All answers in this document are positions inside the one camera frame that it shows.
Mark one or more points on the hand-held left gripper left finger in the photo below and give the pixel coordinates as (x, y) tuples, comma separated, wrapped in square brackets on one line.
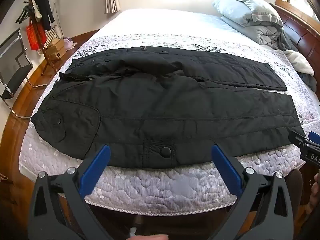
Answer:
[(97, 170)]

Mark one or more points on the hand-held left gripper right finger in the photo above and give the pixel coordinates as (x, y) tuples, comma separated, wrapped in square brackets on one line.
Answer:
[(226, 170)]

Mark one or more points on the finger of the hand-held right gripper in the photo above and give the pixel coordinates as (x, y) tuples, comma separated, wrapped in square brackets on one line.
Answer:
[(297, 137), (314, 137)]

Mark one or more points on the black quilted jacket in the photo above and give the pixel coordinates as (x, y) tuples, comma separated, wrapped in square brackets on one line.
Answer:
[(175, 105)]

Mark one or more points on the person's right hand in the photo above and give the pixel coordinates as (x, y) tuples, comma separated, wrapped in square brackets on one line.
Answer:
[(315, 185)]

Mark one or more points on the bed with white quilted cover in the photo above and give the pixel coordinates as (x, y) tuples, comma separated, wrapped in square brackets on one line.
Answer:
[(150, 187)]

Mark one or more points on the dark grey cloth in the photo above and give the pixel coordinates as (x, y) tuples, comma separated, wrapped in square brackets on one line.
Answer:
[(286, 40)]

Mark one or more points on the wooden headboard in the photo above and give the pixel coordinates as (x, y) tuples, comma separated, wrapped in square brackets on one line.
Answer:
[(301, 32)]

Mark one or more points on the grey folded comforter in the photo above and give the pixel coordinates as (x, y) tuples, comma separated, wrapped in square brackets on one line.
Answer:
[(262, 31)]

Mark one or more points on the black metal chair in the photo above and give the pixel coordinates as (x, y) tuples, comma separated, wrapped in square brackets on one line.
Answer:
[(15, 77)]

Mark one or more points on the cardboard boxes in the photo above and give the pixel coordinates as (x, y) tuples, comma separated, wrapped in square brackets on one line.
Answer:
[(55, 51)]

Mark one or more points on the pink plastic object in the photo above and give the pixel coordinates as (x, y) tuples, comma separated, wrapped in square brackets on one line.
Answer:
[(68, 43)]

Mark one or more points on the wooden coat rack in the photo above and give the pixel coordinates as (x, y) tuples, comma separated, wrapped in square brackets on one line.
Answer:
[(43, 47)]

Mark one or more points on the striped white bag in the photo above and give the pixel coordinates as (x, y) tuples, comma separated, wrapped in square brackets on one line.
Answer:
[(53, 35)]

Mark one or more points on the light blue pillow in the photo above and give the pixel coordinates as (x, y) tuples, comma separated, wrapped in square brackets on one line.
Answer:
[(232, 6)]

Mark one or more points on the red bag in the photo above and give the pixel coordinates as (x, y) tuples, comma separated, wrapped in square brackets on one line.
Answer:
[(35, 36)]

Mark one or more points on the black hanging garment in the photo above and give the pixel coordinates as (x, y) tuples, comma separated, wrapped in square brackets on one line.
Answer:
[(44, 7)]

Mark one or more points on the black clothes hangers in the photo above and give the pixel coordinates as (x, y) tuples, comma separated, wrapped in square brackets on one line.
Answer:
[(23, 13)]

